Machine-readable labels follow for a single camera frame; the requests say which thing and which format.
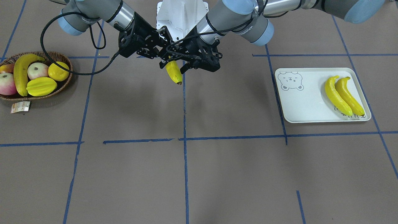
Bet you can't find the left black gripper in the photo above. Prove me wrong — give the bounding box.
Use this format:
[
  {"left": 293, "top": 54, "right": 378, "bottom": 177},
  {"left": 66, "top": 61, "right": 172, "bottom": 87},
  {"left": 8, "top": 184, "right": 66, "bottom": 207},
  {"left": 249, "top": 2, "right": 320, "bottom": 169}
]
[{"left": 159, "top": 36, "right": 223, "bottom": 74}]

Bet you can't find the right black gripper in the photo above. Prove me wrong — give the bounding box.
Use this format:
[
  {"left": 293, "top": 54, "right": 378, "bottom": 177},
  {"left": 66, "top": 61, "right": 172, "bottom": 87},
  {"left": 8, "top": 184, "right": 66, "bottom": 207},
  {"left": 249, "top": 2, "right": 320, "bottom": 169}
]
[{"left": 118, "top": 14, "right": 174, "bottom": 60}]

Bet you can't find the yellow banana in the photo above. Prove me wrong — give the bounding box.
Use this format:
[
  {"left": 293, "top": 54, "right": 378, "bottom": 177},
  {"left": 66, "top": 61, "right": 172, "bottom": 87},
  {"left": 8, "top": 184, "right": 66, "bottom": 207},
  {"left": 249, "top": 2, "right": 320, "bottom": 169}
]
[
  {"left": 14, "top": 54, "right": 45, "bottom": 96},
  {"left": 335, "top": 77, "right": 365, "bottom": 116},
  {"left": 324, "top": 76, "right": 354, "bottom": 116},
  {"left": 165, "top": 61, "right": 183, "bottom": 85}
]

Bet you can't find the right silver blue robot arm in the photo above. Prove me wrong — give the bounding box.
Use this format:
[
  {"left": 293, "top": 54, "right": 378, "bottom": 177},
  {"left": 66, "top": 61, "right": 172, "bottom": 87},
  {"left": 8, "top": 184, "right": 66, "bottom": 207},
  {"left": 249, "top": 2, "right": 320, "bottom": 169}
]
[{"left": 58, "top": 0, "right": 169, "bottom": 59}]

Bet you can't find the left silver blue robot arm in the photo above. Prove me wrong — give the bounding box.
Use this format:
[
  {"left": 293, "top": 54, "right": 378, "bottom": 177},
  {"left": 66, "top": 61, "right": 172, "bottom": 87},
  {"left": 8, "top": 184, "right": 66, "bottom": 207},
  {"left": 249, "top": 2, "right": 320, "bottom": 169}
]
[{"left": 160, "top": 0, "right": 384, "bottom": 73}]

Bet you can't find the brown wicker basket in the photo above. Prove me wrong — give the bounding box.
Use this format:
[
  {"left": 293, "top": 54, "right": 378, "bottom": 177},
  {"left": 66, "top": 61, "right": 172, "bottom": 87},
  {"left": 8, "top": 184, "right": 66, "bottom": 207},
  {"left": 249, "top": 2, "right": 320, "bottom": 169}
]
[{"left": 1, "top": 51, "right": 76, "bottom": 101}]

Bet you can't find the white rectangular bear plate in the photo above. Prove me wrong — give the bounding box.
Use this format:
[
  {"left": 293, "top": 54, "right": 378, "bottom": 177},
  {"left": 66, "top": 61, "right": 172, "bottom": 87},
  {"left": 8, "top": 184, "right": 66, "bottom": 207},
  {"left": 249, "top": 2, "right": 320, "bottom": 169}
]
[{"left": 275, "top": 68, "right": 372, "bottom": 123}]

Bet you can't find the basket paper tag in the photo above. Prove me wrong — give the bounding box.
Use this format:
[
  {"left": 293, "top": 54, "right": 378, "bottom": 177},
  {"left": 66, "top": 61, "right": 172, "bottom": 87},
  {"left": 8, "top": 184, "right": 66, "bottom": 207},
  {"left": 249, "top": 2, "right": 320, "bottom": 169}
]
[{"left": 10, "top": 101, "right": 31, "bottom": 114}]

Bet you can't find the yellow lemon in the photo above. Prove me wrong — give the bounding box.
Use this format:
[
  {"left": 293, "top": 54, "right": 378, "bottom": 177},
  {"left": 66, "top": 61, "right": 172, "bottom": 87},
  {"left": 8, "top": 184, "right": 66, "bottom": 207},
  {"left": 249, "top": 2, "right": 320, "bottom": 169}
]
[{"left": 48, "top": 63, "right": 69, "bottom": 82}]

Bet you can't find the pale green apple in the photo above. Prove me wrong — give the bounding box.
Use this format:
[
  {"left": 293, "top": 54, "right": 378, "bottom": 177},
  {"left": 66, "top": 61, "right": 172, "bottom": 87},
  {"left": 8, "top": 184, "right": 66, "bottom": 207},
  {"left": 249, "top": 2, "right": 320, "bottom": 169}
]
[{"left": 27, "top": 62, "right": 49, "bottom": 80}]

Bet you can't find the yellow star fruit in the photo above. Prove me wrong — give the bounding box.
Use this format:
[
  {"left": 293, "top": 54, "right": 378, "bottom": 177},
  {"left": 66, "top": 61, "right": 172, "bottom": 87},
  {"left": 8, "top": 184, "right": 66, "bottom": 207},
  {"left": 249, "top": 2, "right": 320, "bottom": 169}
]
[{"left": 26, "top": 77, "right": 58, "bottom": 96}]

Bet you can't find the red yellow mango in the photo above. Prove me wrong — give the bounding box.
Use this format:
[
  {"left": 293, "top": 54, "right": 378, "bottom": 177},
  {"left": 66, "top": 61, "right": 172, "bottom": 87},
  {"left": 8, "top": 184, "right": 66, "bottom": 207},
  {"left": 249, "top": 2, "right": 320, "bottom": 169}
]
[{"left": 0, "top": 63, "right": 15, "bottom": 74}]

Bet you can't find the pink red apple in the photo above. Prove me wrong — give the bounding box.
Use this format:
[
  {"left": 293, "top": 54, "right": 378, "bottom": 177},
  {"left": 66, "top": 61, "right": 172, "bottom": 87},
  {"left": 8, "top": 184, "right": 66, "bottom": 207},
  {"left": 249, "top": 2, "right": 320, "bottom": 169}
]
[{"left": 0, "top": 73, "right": 18, "bottom": 96}]

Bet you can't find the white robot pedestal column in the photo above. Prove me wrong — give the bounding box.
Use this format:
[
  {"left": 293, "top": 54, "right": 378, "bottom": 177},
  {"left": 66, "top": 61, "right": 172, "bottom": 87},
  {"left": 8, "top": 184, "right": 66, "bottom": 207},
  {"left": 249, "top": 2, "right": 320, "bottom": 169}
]
[{"left": 156, "top": 0, "right": 209, "bottom": 41}]

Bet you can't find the black camera cable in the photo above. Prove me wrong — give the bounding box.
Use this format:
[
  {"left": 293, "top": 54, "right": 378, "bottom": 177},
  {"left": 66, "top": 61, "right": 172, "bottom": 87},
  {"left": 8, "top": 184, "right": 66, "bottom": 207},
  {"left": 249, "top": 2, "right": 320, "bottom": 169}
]
[{"left": 40, "top": 12, "right": 125, "bottom": 76}]

